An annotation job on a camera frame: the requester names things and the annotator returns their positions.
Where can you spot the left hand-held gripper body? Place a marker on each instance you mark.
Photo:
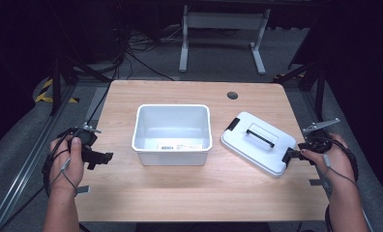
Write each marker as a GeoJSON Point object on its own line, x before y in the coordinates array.
{"type": "Point", "coordinates": [84, 138]}

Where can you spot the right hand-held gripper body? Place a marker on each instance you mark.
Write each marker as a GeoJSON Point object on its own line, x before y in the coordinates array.
{"type": "Point", "coordinates": [319, 141]}

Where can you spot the white plastic storage box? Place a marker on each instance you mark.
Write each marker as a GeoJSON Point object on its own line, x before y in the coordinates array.
{"type": "Point", "coordinates": [172, 135]}

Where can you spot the person's right hand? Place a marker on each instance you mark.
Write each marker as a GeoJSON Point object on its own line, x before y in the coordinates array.
{"type": "Point", "coordinates": [335, 159]}

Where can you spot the person's left hand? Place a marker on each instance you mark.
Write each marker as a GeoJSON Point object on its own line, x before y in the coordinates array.
{"type": "Point", "coordinates": [67, 161]}

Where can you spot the grey tape strip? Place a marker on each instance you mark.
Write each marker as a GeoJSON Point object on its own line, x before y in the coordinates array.
{"type": "Point", "coordinates": [318, 182]}
{"type": "Point", "coordinates": [83, 189]}

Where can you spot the yellow black floor tape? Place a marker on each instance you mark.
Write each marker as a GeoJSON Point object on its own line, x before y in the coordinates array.
{"type": "Point", "coordinates": [51, 94]}

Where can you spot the black tripod stand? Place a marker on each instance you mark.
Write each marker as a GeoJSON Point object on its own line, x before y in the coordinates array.
{"type": "Point", "coordinates": [65, 75]}
{"type": "Point", "coordinates": [310, 80]}

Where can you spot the aluminium floor rail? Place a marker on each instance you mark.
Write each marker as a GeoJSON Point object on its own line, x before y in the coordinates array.
{"type": "Point", "coordinates": [22, 167]}

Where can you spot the grey metal table frame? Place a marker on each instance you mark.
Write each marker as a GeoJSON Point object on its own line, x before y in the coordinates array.
{"type": "Point", "coordinates": [223, 35]}

